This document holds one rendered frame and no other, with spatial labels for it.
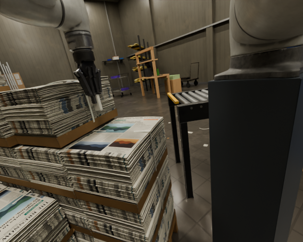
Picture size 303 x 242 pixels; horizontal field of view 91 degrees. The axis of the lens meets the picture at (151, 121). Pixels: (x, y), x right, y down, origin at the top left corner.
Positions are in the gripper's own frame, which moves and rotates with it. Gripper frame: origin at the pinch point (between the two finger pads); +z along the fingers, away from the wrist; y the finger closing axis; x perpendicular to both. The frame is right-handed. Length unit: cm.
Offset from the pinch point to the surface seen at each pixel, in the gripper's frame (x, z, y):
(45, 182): -23.9, 29.9, 18.3
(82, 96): -7.0, -3.3, -0.3
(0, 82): -95, -18, -16
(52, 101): -7.9, -4.6, 12.9
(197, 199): 33, 96, -46
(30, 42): -969, -275, -648
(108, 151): 13.8, 13.0, 16.3
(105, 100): -6.0, 1.7, -13.1
